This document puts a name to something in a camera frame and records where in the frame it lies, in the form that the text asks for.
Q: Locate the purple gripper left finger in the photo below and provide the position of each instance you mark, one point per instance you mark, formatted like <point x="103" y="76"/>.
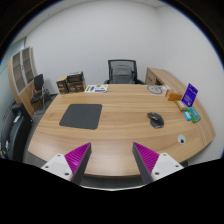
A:
<point x="70" y="166"/>

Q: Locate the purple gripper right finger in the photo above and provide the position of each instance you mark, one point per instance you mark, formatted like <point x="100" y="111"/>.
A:
<point x="153" y="166"/>

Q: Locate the dark grey computer mouse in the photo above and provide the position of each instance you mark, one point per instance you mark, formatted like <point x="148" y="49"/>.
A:
<point x="155" y="120"/>

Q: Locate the dark grey mouse pad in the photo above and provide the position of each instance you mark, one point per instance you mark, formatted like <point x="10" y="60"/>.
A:
<point x="84" y="116"/>

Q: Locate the teal small packet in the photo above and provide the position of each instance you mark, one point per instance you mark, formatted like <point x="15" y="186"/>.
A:
<point x="187" y="115"/>

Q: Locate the green packet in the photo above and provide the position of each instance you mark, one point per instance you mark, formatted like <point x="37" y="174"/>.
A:
<point x="195" y="117"/>

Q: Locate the yellow small box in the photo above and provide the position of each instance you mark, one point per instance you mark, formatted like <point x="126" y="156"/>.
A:
<point x="181" y="105"/>

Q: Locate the orange brown box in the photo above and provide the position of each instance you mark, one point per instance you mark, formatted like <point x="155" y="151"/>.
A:
<point x="172" y="95"/>

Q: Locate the black printer machine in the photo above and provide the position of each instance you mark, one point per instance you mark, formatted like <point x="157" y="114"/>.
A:
<point x="15" y="131"/>

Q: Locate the white green printed sheet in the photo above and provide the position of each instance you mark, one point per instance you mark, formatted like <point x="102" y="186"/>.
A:
<point x="100" y="88"/>

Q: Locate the black visitor chair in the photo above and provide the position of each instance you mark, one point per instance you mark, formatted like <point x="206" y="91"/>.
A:
<point x="39" y="93"/>

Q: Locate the small brown cardboard box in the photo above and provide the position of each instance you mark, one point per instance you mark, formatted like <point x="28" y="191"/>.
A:
<point x="62" y="85"/>

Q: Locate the large dark cardboard box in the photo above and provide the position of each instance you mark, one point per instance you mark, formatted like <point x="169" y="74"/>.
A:
<point x="76" y="82"/>

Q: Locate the purple standing card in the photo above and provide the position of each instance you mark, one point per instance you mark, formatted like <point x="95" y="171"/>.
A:
<point x="189" y="95"/>

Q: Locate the wooden side cabinet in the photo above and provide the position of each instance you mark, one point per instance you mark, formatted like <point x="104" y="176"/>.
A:
<point x="155" y="76"/>

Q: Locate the grey mesh office chair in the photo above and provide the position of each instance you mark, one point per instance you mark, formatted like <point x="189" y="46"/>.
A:
<point x="123" y="71"/>

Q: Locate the wooden glass-door cabinet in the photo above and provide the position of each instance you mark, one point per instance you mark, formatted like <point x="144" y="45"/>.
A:
<point x="21" y="73"/>

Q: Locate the white desk cable grommet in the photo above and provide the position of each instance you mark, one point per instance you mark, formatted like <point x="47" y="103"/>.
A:
<point x="181" y="139"/>

